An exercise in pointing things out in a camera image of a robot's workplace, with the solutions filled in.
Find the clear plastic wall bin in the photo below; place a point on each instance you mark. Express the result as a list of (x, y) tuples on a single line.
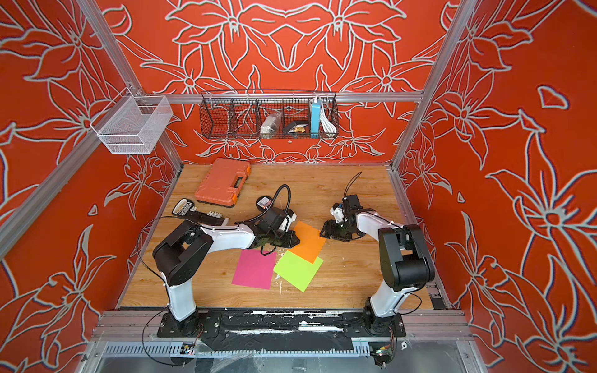
[(134, 125)]

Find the pink square paper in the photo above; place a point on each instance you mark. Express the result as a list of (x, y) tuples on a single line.
[(254, 270)]

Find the clear plastic bag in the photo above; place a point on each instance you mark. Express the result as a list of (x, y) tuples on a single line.
[(271, 125)]

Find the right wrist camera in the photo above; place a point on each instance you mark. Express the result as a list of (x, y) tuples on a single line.
[(349, 206)]

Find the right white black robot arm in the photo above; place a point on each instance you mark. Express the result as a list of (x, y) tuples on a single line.
[(405, 260)]

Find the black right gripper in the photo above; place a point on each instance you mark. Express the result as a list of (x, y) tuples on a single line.
[(329, 226)]

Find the orange plastic tool case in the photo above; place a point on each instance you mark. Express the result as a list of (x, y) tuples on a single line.
[(223, 182)]

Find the black wire wall basket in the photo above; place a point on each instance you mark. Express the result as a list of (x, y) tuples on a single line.
[(226, 114)]

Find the black round tape disc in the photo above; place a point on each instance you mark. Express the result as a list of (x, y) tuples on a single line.
[(263, 203)]

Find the orange square paper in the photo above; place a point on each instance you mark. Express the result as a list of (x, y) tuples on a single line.
[(311, 243)]

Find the green square paper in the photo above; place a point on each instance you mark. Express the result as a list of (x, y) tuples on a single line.
[(296, 270)]

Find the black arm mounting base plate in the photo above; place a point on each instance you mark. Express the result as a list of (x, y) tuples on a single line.
[(214, 322)]

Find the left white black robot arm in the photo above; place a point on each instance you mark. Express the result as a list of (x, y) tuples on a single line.
[(179, 256)]

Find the black small box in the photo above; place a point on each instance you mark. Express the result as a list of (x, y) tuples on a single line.
[(296, 127)]

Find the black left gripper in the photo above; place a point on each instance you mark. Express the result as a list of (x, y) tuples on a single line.
[(291, 243)]

